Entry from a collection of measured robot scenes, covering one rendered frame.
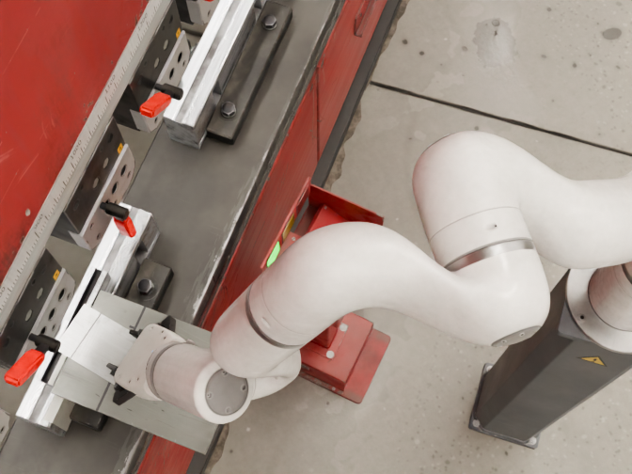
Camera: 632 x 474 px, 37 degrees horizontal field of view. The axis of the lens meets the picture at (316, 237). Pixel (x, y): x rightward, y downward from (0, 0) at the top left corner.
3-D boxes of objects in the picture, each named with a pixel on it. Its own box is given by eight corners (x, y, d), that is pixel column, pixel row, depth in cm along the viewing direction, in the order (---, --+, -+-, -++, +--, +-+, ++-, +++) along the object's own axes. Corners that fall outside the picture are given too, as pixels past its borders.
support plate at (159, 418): (205, 455, 147) (204, 454, 146) (52, 393, 151) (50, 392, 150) (250, 348, 153) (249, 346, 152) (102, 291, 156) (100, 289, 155)
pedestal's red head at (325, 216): (338, 329, 188) (339, 304, 171) (265, 295, 190) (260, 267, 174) (380, 243, 194) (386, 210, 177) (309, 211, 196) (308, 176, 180)
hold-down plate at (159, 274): (101, 432, 160) (97, 429, 157) (72, 420, 161) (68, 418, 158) (175, 273, 170) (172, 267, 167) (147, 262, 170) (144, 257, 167)
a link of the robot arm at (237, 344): (358, 255, 112) (256, 343, 136) (238, 275, 103) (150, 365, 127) (385, 326, 109) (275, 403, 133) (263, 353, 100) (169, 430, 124)
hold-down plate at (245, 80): (233, 146, 178) (231, 138, 175) (206, 136, 179) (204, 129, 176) (292, 16, 187) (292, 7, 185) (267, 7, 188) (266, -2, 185)
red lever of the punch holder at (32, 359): (22, 381, 118) (62, 338, 126) (-8, 369, 119) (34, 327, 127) (21, 391, 119) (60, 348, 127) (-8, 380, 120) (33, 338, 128)
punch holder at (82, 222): (94, 255, 139) (66, 213, 123) (41, 235, 140) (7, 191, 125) (137, 166, 144) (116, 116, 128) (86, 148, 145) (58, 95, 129)
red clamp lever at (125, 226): (135, 242, 142) (122, 217, 133) (110, 232, 143) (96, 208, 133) (140, 230, 143) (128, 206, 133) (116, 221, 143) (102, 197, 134)
